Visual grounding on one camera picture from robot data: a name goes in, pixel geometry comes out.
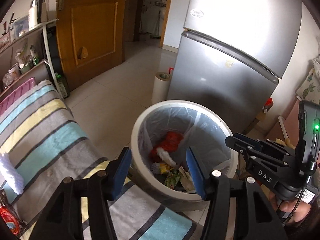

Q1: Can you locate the pink plastic lid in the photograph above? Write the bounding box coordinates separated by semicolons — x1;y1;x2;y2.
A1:
0;77;35;115

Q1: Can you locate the clear storage box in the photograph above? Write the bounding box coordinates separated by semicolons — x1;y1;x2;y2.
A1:
12;15;29;38

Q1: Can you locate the white round trash bin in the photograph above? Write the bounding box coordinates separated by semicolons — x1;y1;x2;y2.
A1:
131;100;238;202

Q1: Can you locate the right hand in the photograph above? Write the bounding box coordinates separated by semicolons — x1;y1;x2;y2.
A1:
268;191;311;224

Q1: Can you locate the wooden door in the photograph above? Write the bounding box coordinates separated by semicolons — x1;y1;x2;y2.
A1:
56;0;126;90

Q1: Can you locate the green bottle on floor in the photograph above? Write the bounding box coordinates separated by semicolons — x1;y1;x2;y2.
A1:
55;73;70;99

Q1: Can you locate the cardboard box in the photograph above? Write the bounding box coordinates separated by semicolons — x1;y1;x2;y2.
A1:
243;110;266;135

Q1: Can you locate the green snack bag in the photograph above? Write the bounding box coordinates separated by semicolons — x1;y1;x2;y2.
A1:
164;170;181;190

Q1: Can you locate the yellow snack wrapper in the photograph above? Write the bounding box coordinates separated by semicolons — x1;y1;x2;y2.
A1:
150;162;174;175

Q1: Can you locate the white foam net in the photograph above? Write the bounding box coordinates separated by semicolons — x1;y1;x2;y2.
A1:
156;147;177;167

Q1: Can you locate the white foam net sleeve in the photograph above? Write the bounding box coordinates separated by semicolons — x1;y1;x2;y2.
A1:
1;153;24;195

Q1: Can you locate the red plastic bag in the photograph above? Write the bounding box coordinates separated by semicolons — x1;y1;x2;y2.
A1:
148;131;183;163

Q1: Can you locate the metal kitchen shelf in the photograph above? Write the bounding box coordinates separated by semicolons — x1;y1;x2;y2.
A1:
1;19;63;98

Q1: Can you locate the white electric kettle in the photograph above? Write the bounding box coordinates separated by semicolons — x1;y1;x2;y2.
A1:
28;0;47;30

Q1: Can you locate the white paper roll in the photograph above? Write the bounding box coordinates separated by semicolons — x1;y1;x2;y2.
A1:
151;72;171;105

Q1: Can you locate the silver refrigerator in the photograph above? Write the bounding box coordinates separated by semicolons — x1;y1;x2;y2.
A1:
168;0;302;133

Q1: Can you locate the red round lid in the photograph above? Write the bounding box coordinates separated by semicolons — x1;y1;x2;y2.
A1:
0;207;20;236

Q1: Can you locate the striped tablecloth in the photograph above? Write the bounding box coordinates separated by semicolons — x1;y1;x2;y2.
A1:
1;80;202;239

